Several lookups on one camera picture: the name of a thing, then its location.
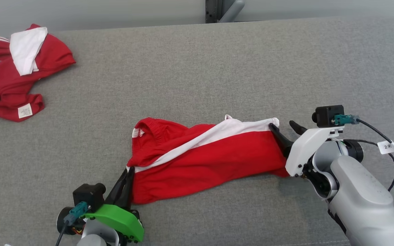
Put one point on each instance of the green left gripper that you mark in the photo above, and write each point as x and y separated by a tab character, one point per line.
125	222

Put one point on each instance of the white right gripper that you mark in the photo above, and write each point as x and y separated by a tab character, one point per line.
303	150

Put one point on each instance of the red shorts with white stripes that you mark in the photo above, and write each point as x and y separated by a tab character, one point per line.
210	160

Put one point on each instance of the red shirt with white sleeves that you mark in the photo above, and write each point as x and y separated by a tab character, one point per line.
9	85

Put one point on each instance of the grey fabric sofa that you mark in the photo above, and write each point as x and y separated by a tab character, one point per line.
197	68

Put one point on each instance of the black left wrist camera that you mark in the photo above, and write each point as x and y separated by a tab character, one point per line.
87	194

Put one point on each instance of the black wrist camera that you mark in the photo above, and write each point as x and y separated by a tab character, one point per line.
328	116
87	194

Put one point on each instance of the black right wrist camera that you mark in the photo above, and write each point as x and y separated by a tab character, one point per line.
328	116

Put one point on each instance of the grey metal partition post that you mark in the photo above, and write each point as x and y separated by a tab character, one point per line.
221	10

